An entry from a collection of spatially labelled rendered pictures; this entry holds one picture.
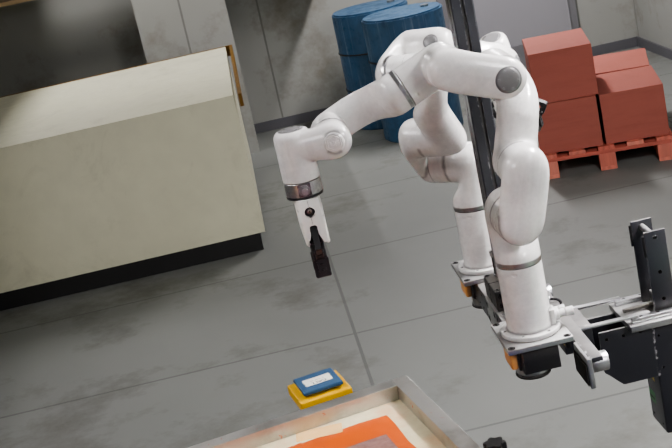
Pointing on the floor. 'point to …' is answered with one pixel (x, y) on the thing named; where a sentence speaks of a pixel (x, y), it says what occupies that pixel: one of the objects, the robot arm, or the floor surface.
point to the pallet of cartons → (595, 100)
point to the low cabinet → (124, 177)
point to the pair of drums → (364, 37)
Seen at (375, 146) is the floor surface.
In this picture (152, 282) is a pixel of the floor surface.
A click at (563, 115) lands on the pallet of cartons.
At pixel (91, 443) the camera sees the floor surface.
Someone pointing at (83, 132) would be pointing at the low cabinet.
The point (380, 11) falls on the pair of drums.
